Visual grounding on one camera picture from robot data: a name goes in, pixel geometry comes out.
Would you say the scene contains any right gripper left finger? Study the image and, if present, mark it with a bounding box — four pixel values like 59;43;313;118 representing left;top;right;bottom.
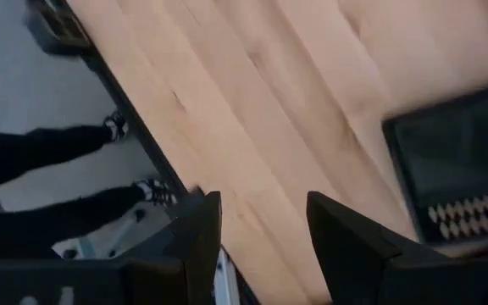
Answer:
120;191;223;305

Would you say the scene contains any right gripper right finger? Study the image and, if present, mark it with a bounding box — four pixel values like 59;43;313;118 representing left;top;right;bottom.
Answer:
306;191;461;305

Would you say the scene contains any black slotted plastic basket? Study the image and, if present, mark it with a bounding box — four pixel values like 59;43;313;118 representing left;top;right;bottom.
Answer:
380;80;488;258

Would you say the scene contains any white strip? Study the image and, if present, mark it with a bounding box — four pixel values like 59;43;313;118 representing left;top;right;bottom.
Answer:
213;248;242;305

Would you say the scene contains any white plate with holes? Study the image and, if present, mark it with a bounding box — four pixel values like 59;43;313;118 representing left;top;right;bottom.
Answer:
52;202;175;261

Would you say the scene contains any person's shoe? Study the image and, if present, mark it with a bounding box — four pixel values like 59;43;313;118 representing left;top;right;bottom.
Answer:
100;109;130;144
132;177;180;209

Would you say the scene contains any black table edge rail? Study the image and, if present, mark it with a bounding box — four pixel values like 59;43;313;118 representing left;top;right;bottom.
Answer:
63;0;267;305

